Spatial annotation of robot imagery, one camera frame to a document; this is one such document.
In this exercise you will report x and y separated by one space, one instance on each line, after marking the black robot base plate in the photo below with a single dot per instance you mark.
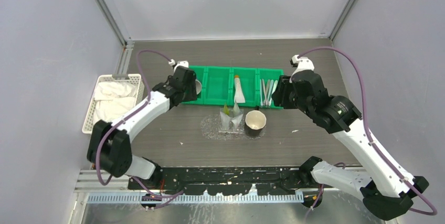
228 181

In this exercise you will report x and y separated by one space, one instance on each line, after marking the pink toothbrush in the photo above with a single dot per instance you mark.
263 102

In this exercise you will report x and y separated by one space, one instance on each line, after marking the white cloth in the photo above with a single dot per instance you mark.
113 99

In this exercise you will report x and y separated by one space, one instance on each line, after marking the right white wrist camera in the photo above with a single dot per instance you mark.
301 63

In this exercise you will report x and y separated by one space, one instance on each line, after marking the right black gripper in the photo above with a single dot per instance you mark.
278 95

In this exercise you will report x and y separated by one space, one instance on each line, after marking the white orange-print toothpaste tube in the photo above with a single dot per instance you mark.
238 94

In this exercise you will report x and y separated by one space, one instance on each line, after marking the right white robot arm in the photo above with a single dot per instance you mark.
384 187

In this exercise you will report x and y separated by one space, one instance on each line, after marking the green compartment bin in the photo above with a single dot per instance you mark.
218 84

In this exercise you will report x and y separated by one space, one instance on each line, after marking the white red-cap toothpaste tube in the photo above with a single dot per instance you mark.
236 121

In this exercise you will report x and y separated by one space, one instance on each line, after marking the beige toothbrush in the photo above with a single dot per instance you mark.
266 88

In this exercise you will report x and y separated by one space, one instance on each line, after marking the light blue toothbrush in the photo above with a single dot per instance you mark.
261 92

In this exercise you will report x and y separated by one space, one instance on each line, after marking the dark green mug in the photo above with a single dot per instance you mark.
255 121

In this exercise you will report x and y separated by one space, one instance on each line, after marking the clear plastic bag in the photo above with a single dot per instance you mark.
240 129

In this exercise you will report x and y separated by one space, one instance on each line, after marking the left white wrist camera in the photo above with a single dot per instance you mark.
176 64

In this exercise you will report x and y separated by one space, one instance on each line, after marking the blue mug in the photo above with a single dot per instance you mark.
199 87

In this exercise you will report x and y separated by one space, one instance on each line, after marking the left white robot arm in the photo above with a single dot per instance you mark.
110 142

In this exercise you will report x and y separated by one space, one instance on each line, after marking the pale blue toothbrush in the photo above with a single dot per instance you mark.
268 88

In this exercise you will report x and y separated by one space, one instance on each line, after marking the pale mint toothpaste tube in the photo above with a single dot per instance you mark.
225 121

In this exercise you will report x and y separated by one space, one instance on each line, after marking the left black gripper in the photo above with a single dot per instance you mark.
192 95

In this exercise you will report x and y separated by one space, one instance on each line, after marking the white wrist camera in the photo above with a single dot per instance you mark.
176 64
301 63

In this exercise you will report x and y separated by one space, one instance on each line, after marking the yellow-green toothpaste tube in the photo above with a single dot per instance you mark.
226 108

